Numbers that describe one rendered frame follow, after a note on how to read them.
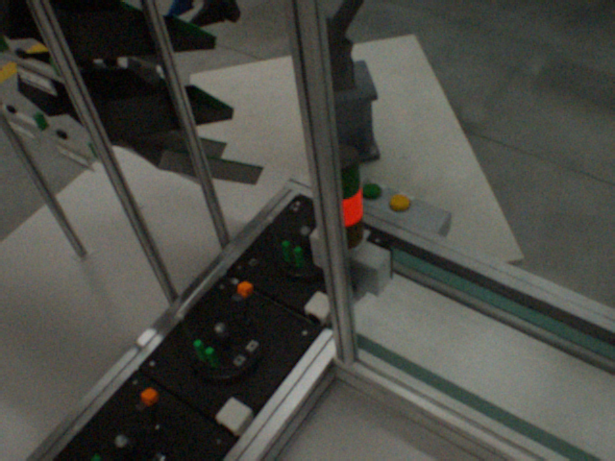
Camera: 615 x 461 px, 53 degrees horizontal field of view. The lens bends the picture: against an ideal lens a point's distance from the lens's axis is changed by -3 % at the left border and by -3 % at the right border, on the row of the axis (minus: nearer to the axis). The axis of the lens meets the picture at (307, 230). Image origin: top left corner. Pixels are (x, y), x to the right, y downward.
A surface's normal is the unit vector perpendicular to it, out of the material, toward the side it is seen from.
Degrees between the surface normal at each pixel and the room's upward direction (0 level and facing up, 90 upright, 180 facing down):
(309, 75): 90
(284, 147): 0
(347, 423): 0
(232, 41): 0
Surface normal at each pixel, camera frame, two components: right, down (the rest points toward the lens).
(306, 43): -0.58, 0.65
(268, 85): -0.11, -0.65
